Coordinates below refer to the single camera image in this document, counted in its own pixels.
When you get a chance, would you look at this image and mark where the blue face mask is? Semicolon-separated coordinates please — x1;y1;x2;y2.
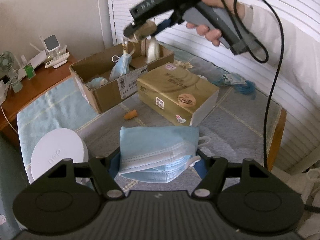
109;52;132;82
118;126;211;184

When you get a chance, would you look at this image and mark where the blue round plush toy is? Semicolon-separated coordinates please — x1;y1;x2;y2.
87;77;109;89

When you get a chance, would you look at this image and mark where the blue patterned tassel sachet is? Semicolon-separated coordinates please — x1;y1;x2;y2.
212;73;256;100

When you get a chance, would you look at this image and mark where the white sleeved forearm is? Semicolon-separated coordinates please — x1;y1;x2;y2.
241;3;320;106

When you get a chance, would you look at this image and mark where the person right hand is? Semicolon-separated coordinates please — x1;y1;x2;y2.
183;0;246;49

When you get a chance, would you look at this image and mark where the beige fabric rose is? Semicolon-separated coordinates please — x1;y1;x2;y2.
174;60;193;69

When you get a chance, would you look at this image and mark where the brown cardboard box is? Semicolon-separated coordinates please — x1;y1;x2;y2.
69;39;174;113

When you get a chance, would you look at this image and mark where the clear jar white lid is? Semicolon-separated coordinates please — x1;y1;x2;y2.
30;128;89;180

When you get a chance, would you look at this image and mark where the grey blue checked tablecloth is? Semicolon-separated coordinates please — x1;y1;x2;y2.
16;42;283;196

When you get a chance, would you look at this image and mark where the orange foam earplug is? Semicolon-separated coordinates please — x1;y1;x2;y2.
124;109;138;120

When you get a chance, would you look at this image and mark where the gold tissue paper pack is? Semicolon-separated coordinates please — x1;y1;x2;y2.
137;63;219;127

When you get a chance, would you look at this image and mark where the phone on white stand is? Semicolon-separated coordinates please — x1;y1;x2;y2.
44;35;60;54

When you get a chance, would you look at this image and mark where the white remote control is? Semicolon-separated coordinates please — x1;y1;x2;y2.
45;53;70;69

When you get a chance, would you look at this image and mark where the white wifi router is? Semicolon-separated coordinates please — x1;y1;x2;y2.
15;35;48;80

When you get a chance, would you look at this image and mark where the wooden nightstand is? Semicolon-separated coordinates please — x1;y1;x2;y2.
1;55;76;147

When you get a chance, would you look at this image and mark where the green small bottle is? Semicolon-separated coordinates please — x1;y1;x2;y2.
24;63;36;80

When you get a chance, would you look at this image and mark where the white louvered closet door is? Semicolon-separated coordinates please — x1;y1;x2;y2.
106;0;320;176

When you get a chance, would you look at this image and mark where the pale green cup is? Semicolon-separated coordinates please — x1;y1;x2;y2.
10;76;23;93

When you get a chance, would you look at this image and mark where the small green desk fan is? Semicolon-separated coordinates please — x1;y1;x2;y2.
0;51;15;79

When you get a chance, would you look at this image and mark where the white power strip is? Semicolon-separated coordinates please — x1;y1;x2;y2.
0;80;10;104

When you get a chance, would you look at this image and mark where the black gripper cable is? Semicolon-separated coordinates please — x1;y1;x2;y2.
217;0;286;172

